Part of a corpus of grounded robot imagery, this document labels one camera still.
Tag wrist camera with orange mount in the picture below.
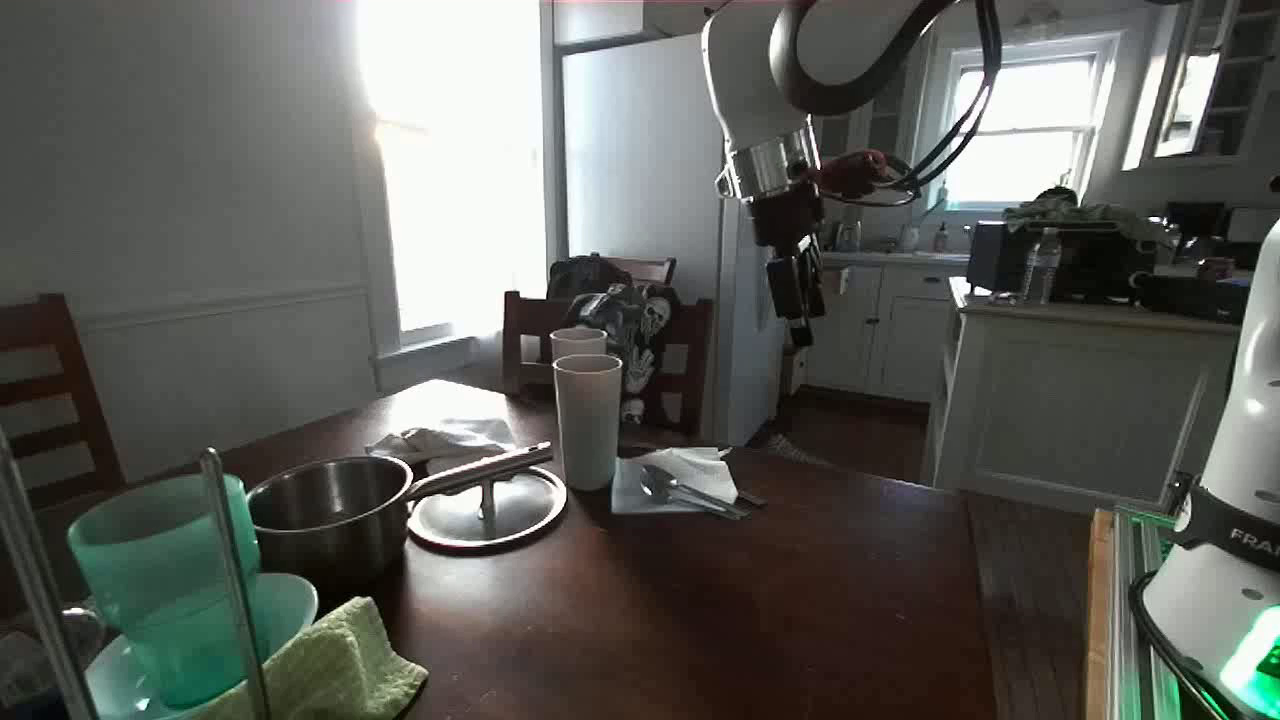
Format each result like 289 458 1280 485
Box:
812 147 914 208

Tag silver knife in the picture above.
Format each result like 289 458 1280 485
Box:
711 480 772 514

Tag glass door wall cabinet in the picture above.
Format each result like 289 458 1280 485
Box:
1116 0 1280 179

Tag black backpack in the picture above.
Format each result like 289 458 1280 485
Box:
543 252 640 302

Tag white plastic tumbler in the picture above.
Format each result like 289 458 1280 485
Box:
549 349 630 498
543 325 611 365

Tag teal plate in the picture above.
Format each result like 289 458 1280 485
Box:
79 571 324 720

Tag clear plastic bottle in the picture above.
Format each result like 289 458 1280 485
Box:
1021 233 1069 307

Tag thin metal rod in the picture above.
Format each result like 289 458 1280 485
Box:
198 443 275 720

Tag white lower kitchen cabinets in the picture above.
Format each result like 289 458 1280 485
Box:
805 250 967 409

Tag kitchen window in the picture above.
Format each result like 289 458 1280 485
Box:
928 32 1129 218

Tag wooden chair holding backpack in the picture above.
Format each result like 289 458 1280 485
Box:
633 252 681 293

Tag black countertop appliance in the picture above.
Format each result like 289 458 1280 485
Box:
964 185 1258 330

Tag dark wooden slatted chair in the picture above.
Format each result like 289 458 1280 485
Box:
0 293 131 514

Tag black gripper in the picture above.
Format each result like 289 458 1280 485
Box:
749 179 832 356

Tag wooden chair holding jacket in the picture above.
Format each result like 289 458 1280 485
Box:
500 286 718 449

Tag teal mug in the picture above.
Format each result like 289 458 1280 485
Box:
63 473 263 713

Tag silver fork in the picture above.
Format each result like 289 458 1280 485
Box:
636 459 735 522

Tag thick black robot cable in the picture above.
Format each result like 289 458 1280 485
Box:
893 0 1010 196

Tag crumpled white cloth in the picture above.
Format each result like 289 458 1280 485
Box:
363 413 526 473

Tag white kitchen island counter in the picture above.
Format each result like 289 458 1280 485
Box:
923 274 1244 522

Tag robot mounting platform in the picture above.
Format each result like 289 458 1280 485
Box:
1079 505 1203 720

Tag white paper napkin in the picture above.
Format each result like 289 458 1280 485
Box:
608 443 745 522

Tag bright dining room window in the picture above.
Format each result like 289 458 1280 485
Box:
349 0 553 353

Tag green dish cloth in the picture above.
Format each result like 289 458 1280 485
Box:
198 591 432 720

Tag white refrigerator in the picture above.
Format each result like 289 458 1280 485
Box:
558 32 794 453

